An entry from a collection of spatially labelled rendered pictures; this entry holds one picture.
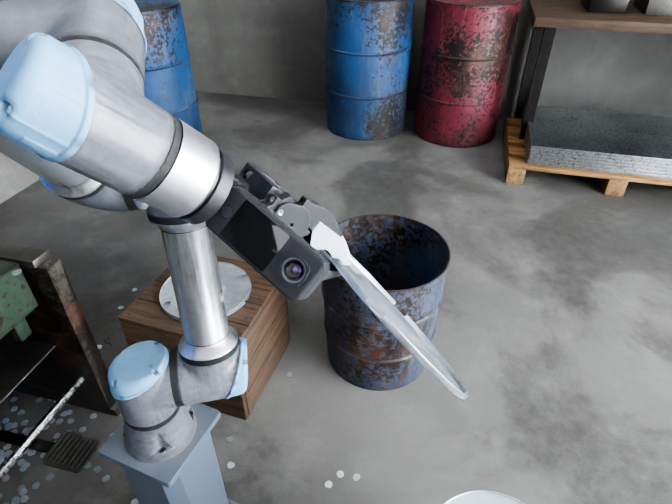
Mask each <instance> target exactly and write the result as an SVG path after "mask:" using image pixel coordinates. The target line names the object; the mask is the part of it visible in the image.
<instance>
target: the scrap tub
mask: <svg viewBox="0 0 672 504"><path fill-rule="evenodd" d="M338 226H339V228H340V230H341V232H342V234H343V237H344V239H345V241H346V243H347V246H348V249H349V253H350V254H351V255H352V256H353V257H354V258H355V259H356V260H357V261H358V262H359V263H360V264H361V265H362V266H363V267H364V269H365V270H366V271H367V272H368V273H369V274H370V275H371V276H372V277H373V278H374V279H375V280H376V281H377V282H378V283H379V284H380V285H381V286H382V287H383V289H384V290H385V291H386V292H387V293H388V294H389V295H390V296H391V297H392V298H393V299H394V301H395V302H396V303H395V304H394V306H395V307H396V308H397V309H398V310H399V312H400V313H401V314H402V315H403V316H404V317H405V316H406V315H408V316H409V317H410V318H411V320H412V321H413V322H414V323H415V324H416V325H417V326H418V328H419V329H420V330H421V331H422V332H423V333H424V335H425V336H426V337H427V338H428V339H429V340H430V342H431V340H432V338H433V336H434V333H435V322H436V317H437V313H438V309H439V306H440V305H441V302H442V299H443V286H444V282H445V277H446V273H447V268H448V266H449V263H450V259H451V252H450V248H449V245H448V243H447V242H446V240H445V239H444V238H443V236H442V235H441V234H440V233H439V232H437V231H436V230H435V229H433V228H432V227H430V226H428V225H427V224H425V223H423V222H420V221H418V220H415V219H412V218H408V217H405V216H400V215H393V214H367V215H360V216H356V217H352V218H349V219H346V220H344V221H342V222H340V223H338ZM321 290H322V295H323V298H324V309H325V316H324V326H325V330H326V337H327V352H328V358H329V361H330V364H331V366H332V367H333V369H334V370H335V371H336V373H337V374H338V375H339V376H340V377H342V378H343V379H344V380H345V381H347V382H349V383H350V384H352V385H355V386H357V387H360V388H363V389H367V390H373V391H389V390H394V389H398V388H401V387H404V386H406V385H408V384H410V383H411V382H413V381H414V380H415V379H417V378H418V377H419V375H420V374H421V373H422V371H423V370H424V367H423V366H422V365H421V364H420V363H419V362H418V361H417V360H416V359H415V358H414V357H413V356H412V355H411V353H410V352H409V351H408V350H407V349H406V348H405V347H404V346H403V345H402V344H401V343H400V342H399V341H398V340H397V339H396V338H395V337H394V335H393V334H392V333H391V332H390V331H389V330H388V329H387V328H386V327H385V326H384V324H383V323H382V322H381V321H380V320H379V319H378V318H377V317H376V315H375V314H374V312H373V311H372V310H371V309H370V308H369V307H368V306H367V305H366V304H365V303H364V302H363V301H362V299H361V298H360V297H359V296H358V295H357V293H356V292H355V291H354V290H353V289H352V287H351V286H350V285H349V284H348V283H347V281H346V280H345V279H344V278H343V276H339V277H335V278H331V279H327V280H323V281H322V284H321Z"/></svg>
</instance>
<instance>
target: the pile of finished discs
mask: <svg viewBox="0 0 672 504"><path fill-rule="evenodd" d="M218 267H219V273H220V279H221V285H222V291H223V296H224V302H225V308H226V314H227V316H229V315H231V314H233V313H234V312H236V311H237V310H239V309H240V308H241V307H242V306H243V305H244V304H245V303H246V302H244V301H245V300H246V301H247V300H248V298H249V296H250V293H251V282H250V278H249V276H247V275H246V273H245V271H244V270H243V269H241V268H240V267H238V266H236V265H234V264H231V263H227V262H220V261H218ZM159 300H160V304H161V306H162V308H163V310H164V311H165V313H166V314H168V315H169V316H170V317H172V318H173V319H176V320H178V321H181V320H180V316H179V311H178V307H177V302H176V298H175V293H174V289H173V284H172V280H171V276H170V277H169V278H168V279H167V280H166V281H165V283H164V284H163V286H162V287H161V290H160V293H159Z"/></svg>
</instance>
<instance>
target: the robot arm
mask: <svg viewBox="0 0 672 504"><path fill-rule="evenodd" d="M146 54H147V41H146V37H145V34H144V27H143V17H142V16H141V13H140V11H139V9H138V7H137V5H136V3H135V2H134V0H0V153H2V154H4V155H5V156H7V157H9V158H10V159H12V160H14V161H15V162H17V163H19V164H20V165H22V166H24V167H25V168H27V169H29V170H30V171H32V172H34V173H35V174H37V175H38V177H39V179H40V181H41V182H42V184H43V185H44V186H45V187H46V188H47V189H48V190H50V191H51V192H53V193H55V194H56V195H58V196H60V197H62V198H64V199H66V200H69V201H72V202H74V203H77V204H80V205H84V206H88V207H92V208H96V209H101V210H107V211H123V212H124V211H134V210H146V212H147V216H148V220H149V222H150V223H152V224H153V225H155V226H157V227H159V228H160V231H161V235H162V240H163V244H164V249H165V253H166V257H167V262H168V266H169V271H170V275H171V280H172V284H173V289H174V293H175V298H176V302H177V307H178V311H179V316H180V320H181V325H182V329H183V334H184V336H183V337H182V338H181V339H180V341H179V344H178V348H173V349H167V348H166V347H165V346H164V345H163V344H161V343H158V342H157V341H142V342H138V343H136V344H133V345H131V346H129V347H127V348H126V349H124V350H123V351H122V352H121V354H119V355H118V356H116V358H115V359H114V360H113V362H112V363H111V365H110V367H109V370H108V382H109V385H110V392H111V394H112V396H113V397H114V398H115V400H116V403H117V405H118V407H119V410H120V412H121V414H122V417H123V419H124V428H123V442H124V445H125V447H126V449H127V451H128V453H129V454H130V455H131V456H132V457H133V458H134V459H136V460H138V461H140V462H144V463H157V462H162V461H165V460H168V459H170V458H172V457H174V456H176V455H177V454H179V453H180V452H181V451H183V450H184V449H185V448H186V447H187V446H188V444H189V443H190V442H191V440H192V438H193V436H194V434H195V431H196V425H197V422H196V417H195V413H194V411H193V408H192V407H191V405H192V404H198V403H203V402H208V401H213V400H219V399H229V398H230V397H233V396H238V395H241V394H243V393H244V392H245V391H246V389H247V384H248V363H247V344H246V339H245V338H244V337H238V334H237V332H236V330H235V329H234V328H233V327H231V326H229V325H228V320H227V314H226V308H225V302H224V296H223V291H222V285H221V279H220V273H219V267H218V261H217V256H216V250H215V244H214V238H213V233H214V234H215V235H217V236H218V237H219V238H220V239H221V240H222V241H223V242H224V243H226V244H227V245H228V246H229V247H230V248H231V249H232V250H234V251H235V252H236V253H237V254H238V255H239V256H240V257H241V258H243V259H244V260H245V261H246V262H247V263H248V264H249V265H251V266H252V268H253V269H254V270H255V271H256V272H259V273H260V274H261V275H262V276H263V277H264V278H265V279H266V280H268V281H269V282H270V283H271V284H272V285H273V286H274V287H276V288H277V289H278V290H279V291H280V292H281V293H282V294H283V295H285V296H286V297H287V298H288V299H289V300H292V301H298V300H303V299H307V298H308V297H309V296H310V295H311V294H312V293H313V291H314V290H315V289H316V288H317V286H318V285H319V284H320V283H321V281H323V280H327V279H331V278H335V277H339V276H342V275H341V274H340V273H339V271H338V270H337V269H336V267H335V266H334V265H332V264H331V265H330V264H329V262H328V260H327V259H326V258H325V257H324V256H323V255H321V254H320V253H319V252H318V251H317V250H325V251H326V252H327V253H328V254H329V255H330V256H331V257H332V258H336V259H338V260H339V261H340V263H341V264H342V265H343V266H346V267H348V266H350V265H351V260H350V253H349V249H348V246H347V243H346V241H345V239H344V237H343V234H342V232H341V230H340V228H339V226H338V224H337V222H336V220H335V219H334V217H333V216H332V214H331V213H330V212H329V211H328V210H326V209H325V208H324V207H323V206H322V205H321V204H319V203H318V202H316V201H314V200H309V199H307V198H306V197H305V196H304V195H303V196H302V197H301V198H300V200H299V201H297V200H296V199H294V198H293V197H292V196H291V195H290V192H289V191H288V190H287V189H285V188H284V187H283V186H282V185H281V184H279V183H278V182H276V181H275V180H273V179H272V178H270V177H269V176H267V175H266V174H264V173H263V172H261V171H260V170H258V169H257V168H255V167H254V166H252V165H251V164H249V163H248V162H247V163H246V165H245V166H244V168H243V169H242V170H241V172H240V173H239V174H235V165H234V162H233V159H232V158H231V157H230V156H229V155H228V154H226V153H225V152H223V151H222V150H220V149H219V148H218V146H217V145H216V143H214V142H213V141H212V140H210V139H209V138H207V137H206V136H204V135H203V134H201V133H200V132H198V131H197V130H195V129H194V128H192V127H191V126H189V125H188V124H186V123H185V122H183V121H182V120H180V119H178V118H176V117H174V116H173V115H171V114H170V113H168V112H167V111H165V110H164V109H162V108H161V107H159V106H158V105H156V104H155V103H153V102H152V101H150V100H149V99H147V98H146V97H144V78H145V58H146ZM249 171H252V172H253V173H254V174H251V175H249V177H248V178H247V174H246V173H247V172H249ZM282 191H283V192H284V193H282ZM302 237H303V238H304V239H302ZM314 248H315V249H314ZM316 249H317V250H316Z"/></svg>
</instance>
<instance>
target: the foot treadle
mask: <svg viewBox="0 0 672 504"><path fill-rule="evenodd" d="M25 437H26V435H21V434H17V433H13V432H9V431H5V430H0V442H3V443H7V444H11V445H15V446H18V445H19V444H20V443H21V442H22V441H23V440H24V438H25ZM99 445H100V440H99V439H97V438H93V437H89V436H86V435H82V434H78V433H74V432H70V431H65V432H64V433H62V435H61V436H60V437H59V438H58V440H57V441H56V442H51V441H47V440H43V439H38V438H36V439H35V440H34V441H33V443H32V444H31V445H30V446H29V447H28V449H32V450H36V451H40V452H44V453H46V455H45V456H44V457H43V459H42V463H43V464H44V465H48V466H51V467H55V468H58V469H62V470H66V471H69V472H73V473H79V472H80V471H81V470H82V469H83V468H84V466H85V465H86V464H87V462H88V461H89V459H90V458H91V457H92V455H93V454H94V452H95V451H96V449H97V448H98V447H99Z"/></svg>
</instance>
